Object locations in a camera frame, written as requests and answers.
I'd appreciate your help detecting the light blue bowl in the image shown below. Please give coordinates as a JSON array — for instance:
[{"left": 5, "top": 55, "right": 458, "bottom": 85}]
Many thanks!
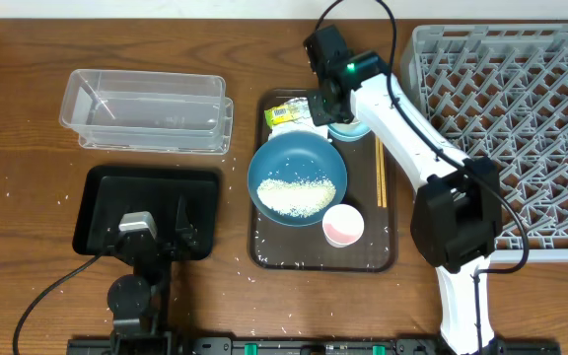
[{"left": 328, "top": 120, "right": 371, "bottom": 142}]

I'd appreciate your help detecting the pink cup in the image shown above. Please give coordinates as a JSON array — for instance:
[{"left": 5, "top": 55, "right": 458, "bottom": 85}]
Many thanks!
[{"left": 321, "top": 204, "right": 365, "bottom": 248}]

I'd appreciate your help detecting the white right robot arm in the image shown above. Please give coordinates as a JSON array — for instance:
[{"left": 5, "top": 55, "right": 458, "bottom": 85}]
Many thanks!
[{"left": 304, "top": 26, "right": 502, "bottom": 354}]

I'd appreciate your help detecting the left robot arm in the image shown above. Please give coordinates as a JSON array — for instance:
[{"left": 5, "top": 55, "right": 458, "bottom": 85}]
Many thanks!
[{"left": 106, "top": 195, "right": 196, "bottom": 355}]

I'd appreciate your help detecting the grey dishwasher rack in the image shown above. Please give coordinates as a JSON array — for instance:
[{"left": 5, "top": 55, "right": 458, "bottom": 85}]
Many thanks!
[{"left": 400, "top": 24, "right": 568, "bottom": 263}]

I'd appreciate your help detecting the crumpled white paper napkin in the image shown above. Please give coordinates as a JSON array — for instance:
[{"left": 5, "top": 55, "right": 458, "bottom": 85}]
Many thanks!
[{"left": 268, "top": 98, "right": 328, "bottom": 139}]

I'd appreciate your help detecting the yellow green snack wrapper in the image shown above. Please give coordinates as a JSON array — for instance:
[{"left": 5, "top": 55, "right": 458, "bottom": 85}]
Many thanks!
[{"left": 264, "top": 105, "right": 298, "bottom": 128}]

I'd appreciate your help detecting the dark blue plate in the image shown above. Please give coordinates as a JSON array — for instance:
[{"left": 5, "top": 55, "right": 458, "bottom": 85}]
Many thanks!
[{"left": 248, "top": 132, "right": 347, "bottom": 227}]

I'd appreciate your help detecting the dark brown serving tray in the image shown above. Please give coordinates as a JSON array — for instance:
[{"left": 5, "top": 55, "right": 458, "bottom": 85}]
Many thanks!
[{"left": 248, "top": 89, "right": 397, "bottom": 272}]

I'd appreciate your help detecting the black plastic tray bin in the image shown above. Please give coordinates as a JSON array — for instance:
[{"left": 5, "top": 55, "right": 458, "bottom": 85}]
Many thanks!
[{"left": 72, "top": 165, "right": 220, "bottom": 260}]

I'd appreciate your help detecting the clear plastic bin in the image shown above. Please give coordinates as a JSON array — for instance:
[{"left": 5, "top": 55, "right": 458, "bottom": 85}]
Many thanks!
[{"left": 59, "top": 69, "right": 234, "bottom": 155}]

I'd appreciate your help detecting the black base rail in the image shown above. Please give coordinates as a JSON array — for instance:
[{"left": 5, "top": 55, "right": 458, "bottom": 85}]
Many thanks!
[{"left": 65, "top": 334, "right": 561, "bottom": 355}]

